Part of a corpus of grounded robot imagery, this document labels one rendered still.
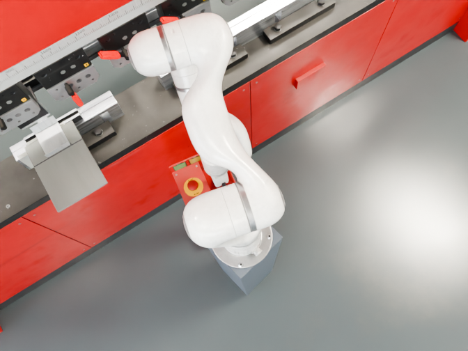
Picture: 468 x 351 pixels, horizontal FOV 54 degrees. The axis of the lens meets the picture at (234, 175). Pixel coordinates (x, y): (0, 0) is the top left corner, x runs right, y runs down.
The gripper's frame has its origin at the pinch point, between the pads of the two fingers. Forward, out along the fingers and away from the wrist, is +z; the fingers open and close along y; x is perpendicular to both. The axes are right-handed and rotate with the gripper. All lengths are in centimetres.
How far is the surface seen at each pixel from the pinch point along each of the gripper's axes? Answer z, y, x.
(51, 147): -13, -28, -48
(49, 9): -62, -39, -24
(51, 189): -14, -15, -52
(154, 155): 17.5, -22.0, -19.1
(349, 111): 87, -24, 87
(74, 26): -53, -39, -21
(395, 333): 77, 90, 51
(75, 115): -13, -36, -37
